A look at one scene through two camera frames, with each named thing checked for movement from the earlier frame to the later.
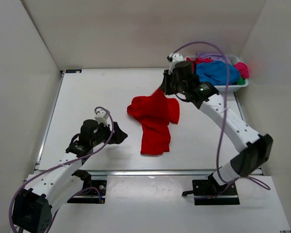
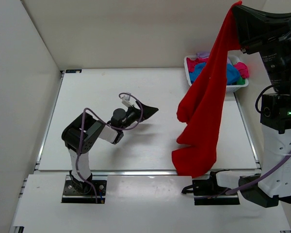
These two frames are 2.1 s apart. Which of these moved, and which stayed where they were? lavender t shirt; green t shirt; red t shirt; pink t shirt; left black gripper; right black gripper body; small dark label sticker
Moved: red t shirt; right black gripper body; left black gripper
Stayed: lavender t shirt; green t shirt; small dark label sticker; pink t shirt
